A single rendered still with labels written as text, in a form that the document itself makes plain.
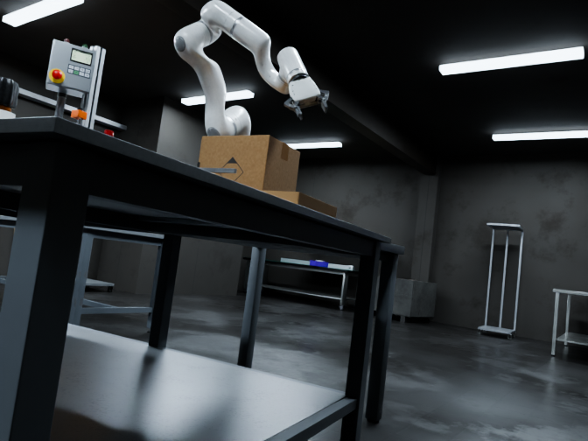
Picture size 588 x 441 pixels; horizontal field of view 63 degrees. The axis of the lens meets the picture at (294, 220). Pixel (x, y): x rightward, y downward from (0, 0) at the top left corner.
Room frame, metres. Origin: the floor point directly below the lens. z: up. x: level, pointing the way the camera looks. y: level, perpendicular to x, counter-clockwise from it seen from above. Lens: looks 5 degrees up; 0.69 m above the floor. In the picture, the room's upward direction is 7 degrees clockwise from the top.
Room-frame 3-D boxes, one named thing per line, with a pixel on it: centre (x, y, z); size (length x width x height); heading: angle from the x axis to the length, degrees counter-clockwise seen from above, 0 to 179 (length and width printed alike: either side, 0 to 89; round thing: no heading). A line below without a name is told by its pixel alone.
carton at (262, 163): (1.83, 0.20, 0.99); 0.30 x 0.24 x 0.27; 62
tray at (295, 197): (1.41, 0.07, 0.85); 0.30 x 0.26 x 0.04; 63
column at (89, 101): (2.02, 0.93, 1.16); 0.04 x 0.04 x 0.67; 63
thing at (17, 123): (1.72, 0.89, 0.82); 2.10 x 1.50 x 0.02; 63
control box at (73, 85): (1.99, 1.01, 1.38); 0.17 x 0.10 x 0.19; 118
